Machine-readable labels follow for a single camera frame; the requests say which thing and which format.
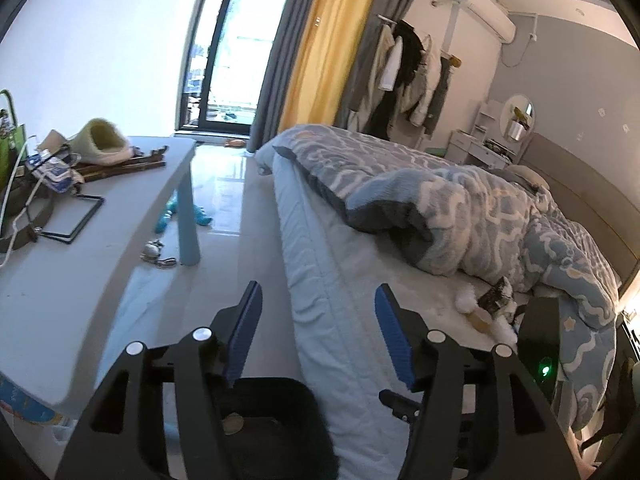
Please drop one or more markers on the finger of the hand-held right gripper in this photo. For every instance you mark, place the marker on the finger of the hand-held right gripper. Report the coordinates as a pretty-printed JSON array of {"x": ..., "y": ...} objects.
[{"x": 400, "y": 405}]

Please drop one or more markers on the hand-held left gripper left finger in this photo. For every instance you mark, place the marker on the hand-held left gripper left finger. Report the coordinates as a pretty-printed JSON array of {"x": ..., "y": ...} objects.
[{"x": 245, "y": 325}]

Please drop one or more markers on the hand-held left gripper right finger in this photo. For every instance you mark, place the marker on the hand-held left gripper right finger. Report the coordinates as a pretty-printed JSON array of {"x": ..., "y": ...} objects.
[{"x": 395, "y": 330}]

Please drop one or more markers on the dark plastic tissue wrapper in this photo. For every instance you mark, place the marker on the dark plastic tissue wrapper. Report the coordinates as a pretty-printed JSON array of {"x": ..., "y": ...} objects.
[{"x": 495, "y": 300}]

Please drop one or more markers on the black trash bin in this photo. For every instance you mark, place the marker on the black trash bin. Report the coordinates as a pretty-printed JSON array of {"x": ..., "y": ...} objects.
[{"x": 280, "y": 440}]

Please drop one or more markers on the person's right forearm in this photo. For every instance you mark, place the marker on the person's right forearm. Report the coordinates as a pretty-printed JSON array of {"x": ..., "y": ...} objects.
[{"x": 582, "y": 460}]

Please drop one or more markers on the white crumpled tissue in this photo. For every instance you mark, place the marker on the white crumpled tissue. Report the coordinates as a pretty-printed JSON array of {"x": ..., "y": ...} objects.
[
  {"x": 466, "y": 297},
  {"x": 502, "y": 332}
]

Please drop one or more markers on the white bed mattress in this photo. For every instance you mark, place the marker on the white bed mattress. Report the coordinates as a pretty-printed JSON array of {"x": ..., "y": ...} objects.
[{"x": 325, "y": 285}]

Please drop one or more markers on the blue plush toy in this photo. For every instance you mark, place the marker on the blue plush toy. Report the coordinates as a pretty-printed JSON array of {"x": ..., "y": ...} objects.
[{"x": 200, "y": 215}]

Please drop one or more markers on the blue white patterned blanket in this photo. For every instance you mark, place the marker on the blue white patterned blanket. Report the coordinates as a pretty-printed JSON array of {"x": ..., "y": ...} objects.
[{"x": 450, "y": 195}]

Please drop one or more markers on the grey bed headboard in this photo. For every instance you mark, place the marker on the grey bed headboard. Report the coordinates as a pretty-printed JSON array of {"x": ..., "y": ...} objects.
[{"x": 585, "y": 185}]

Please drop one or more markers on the light blue table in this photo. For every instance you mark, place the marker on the light blue table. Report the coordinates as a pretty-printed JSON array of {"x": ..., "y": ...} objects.
[{"x": 100, "y": 260}]

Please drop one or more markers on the small orange floor object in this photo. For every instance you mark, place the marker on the small orange floor object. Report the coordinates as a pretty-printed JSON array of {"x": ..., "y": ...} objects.
[{"x": 235, "y": 144}]

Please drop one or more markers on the white vanity desk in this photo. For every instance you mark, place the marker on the white vanity desk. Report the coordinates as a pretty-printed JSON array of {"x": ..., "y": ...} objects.
[{"x": 475, "y": 150}]

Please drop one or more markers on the dark wooden sticks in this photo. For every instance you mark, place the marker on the dark wooden sticks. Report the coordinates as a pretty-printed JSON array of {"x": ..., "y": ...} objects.
[{"x": 135, "y": 160}]

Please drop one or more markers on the oval vanity mirror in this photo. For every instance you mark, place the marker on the oval vanity mirror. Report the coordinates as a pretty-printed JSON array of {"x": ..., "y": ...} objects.
[{"x": 517, "y": 117}]

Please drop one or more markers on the green lined fluffy slipper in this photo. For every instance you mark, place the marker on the green lined fluffy slipper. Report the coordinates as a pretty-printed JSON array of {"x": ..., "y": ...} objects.
[{"x": 102, "y": 145}]

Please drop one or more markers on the blue printed box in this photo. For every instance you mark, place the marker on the blue printed box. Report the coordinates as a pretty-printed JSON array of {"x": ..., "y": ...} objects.
[{"x": 22, "y": 402}]

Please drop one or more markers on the white puffer jacket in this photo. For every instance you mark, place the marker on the white puffer jacket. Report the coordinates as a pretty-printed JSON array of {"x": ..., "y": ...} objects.
[{"x": 422, "y": 90}]

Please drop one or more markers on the dark grey hanging garment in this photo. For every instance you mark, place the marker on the dark grey hanging garment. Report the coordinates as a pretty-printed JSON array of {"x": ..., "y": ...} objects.
[{"x": 440, "y": 90}]

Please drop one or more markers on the blue white tissue packet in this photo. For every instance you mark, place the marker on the blue white tissue packet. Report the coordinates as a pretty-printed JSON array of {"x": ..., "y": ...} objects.
[{"x": 52, "y": 172}]

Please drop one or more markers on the dark grey pouch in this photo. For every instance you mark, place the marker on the dark grey pouch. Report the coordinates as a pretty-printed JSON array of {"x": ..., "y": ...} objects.
[{"x": 20, "y": 220}]

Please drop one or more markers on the beige hanging coat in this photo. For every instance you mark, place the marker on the beige hanging coat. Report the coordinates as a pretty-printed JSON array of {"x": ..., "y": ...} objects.
[{"x": 370, "y": 75}]

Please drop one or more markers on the white hanging shirt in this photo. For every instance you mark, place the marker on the white hanging shirt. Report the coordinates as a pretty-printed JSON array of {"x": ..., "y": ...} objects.
[{"x": 390, "y": 65}]

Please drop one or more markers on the clothes hangers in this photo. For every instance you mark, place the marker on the clothes hangers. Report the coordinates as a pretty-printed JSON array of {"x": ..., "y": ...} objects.
[{"x": 17, "y": 170}]

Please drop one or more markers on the black hanging jacket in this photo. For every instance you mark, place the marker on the black hanging jacket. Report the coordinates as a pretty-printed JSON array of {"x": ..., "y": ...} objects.
[{"x": 410, "y": 55}]

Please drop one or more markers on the yellow curtain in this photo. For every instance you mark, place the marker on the yellow curtain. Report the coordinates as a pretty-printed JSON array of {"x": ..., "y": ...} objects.
[{"x": 325, "y": 50}]

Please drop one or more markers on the black framed glass door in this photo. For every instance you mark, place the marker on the black framed glass door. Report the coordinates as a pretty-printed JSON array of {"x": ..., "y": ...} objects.
[{"x": 220, "y": 35}]

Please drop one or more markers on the green handbag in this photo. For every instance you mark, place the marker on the green handbag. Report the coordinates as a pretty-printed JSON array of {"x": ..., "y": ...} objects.
[{"x": 7, "y": 135}]

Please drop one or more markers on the white air conditioner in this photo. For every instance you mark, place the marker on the white air conditioner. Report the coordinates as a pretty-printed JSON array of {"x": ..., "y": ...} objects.
[{"x": 487, "y": 20}]

